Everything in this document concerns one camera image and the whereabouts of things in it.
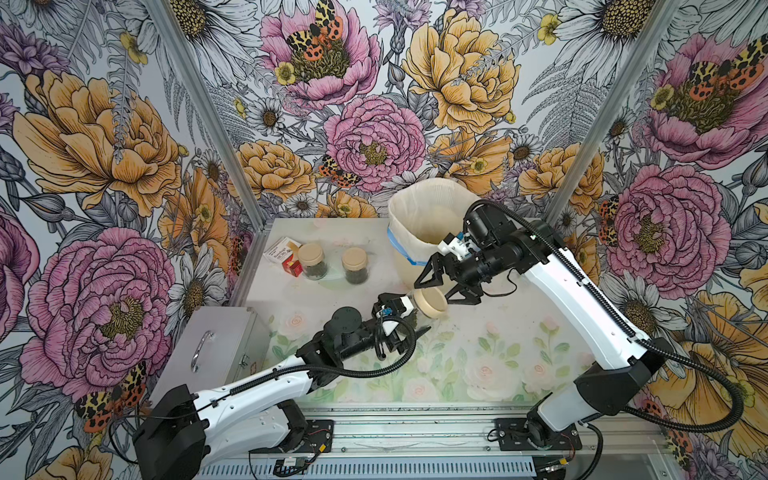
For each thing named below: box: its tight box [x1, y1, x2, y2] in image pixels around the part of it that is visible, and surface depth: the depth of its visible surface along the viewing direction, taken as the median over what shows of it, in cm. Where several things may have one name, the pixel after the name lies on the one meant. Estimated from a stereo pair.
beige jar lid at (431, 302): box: [414, 287, 448, 319], surface depth 64 cm
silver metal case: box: [148, 306, 271, 408], surface depth 75 cm
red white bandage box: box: [263, 236, 303, 277], surface depth 109 cm
